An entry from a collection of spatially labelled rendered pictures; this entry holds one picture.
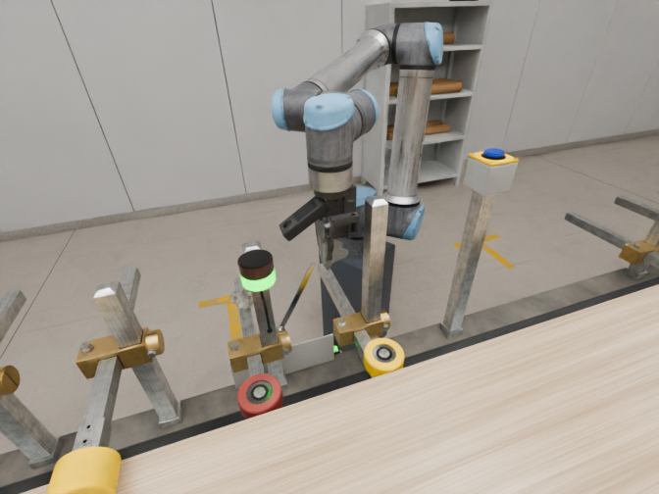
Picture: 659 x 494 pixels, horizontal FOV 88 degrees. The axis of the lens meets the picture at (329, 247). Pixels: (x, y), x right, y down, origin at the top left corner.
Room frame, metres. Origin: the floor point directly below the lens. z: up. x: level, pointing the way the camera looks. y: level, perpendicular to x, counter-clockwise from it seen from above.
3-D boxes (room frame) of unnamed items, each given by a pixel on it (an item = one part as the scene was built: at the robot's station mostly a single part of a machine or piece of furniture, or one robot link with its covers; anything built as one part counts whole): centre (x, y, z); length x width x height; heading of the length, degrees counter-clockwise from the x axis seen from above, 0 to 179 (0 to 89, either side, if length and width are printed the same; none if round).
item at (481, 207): (0.68, -0.34, 0.93); 0.05 x 0.04 x 0.45; 108
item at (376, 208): (0.60, -0.09, 0.93); 0.03 x 0.03 x 0.48; 18
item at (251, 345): (0.51, 0.16, 0.85); 0.13 x 0.06 x 0.05; 108
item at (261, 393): (0.37, 0.14, 0.85); 0.08 x 0.08 x 0.11
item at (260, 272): (0.48, 0.13, 1.11); 0.06 x 0.06 x 0.02
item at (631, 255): (0.89, -1.03, 0.81); 0.13 x 0.06 x 0.05; 108
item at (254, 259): (0.48, 0.13, 1.02); 0.06 x 0.06 x 0.22; 18
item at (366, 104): (0.76, -0.05, 1.29); 0.12 x 0.12 x 0.09; 63
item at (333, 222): (0.66, -0.01, 1.12); 0.09 x 0.08 x 0.12; 108
